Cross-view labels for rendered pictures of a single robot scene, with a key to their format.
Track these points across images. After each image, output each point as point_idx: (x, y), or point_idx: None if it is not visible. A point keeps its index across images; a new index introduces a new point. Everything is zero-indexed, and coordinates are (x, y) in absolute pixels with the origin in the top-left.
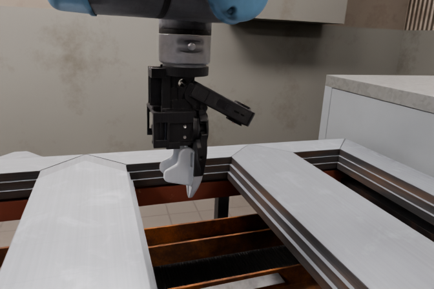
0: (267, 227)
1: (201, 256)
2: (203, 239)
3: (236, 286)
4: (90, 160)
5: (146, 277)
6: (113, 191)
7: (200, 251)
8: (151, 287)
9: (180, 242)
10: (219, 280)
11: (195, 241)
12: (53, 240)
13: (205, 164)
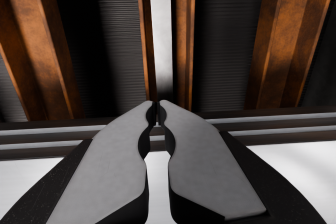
0: None
1: None
2: None
3: None
4: None
5: (266, 146)
6: (34, 181)
7: None
8: (258, 132)
9: (47, 33)
10: None
11: (43, 8)
12: (166, 221)
13: (267, 165)
